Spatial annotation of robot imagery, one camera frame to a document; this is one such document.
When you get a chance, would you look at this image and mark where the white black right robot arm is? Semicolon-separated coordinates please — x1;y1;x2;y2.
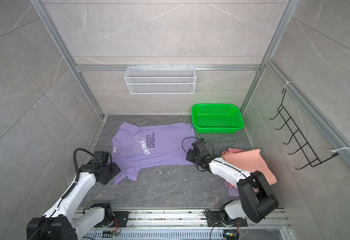
186;147;279;223

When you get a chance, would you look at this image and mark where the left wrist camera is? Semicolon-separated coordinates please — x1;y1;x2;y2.
93;151;112;165

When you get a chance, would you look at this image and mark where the black wire hook rack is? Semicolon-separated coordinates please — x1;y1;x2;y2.
269;89;339;170

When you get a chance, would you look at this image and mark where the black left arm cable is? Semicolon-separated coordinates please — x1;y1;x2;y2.
73;147;95;181

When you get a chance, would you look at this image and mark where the folded pink t shirt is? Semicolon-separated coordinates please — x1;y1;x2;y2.
222;148;277;186

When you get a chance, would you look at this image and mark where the folded purple t shirt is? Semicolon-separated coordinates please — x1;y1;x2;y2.
224;181;240;198

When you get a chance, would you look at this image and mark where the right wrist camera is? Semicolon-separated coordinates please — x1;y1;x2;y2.
192;139;209;155

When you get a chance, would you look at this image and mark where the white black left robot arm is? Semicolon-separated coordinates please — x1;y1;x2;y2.
26;161;121;240

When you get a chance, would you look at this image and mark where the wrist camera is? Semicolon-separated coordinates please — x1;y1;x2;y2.
192;139;209;155
93;151;112;165

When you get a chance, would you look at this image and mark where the green plastic basket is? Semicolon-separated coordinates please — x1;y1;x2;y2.
192;104;245;134

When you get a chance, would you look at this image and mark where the purple t shirt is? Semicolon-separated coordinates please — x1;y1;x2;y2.
224;181;240;198
112;122;196;185

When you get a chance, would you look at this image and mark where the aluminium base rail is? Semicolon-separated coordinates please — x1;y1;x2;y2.
73;209;292;231

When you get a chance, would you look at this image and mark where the white wire wall basket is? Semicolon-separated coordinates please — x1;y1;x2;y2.
124;67;197;95

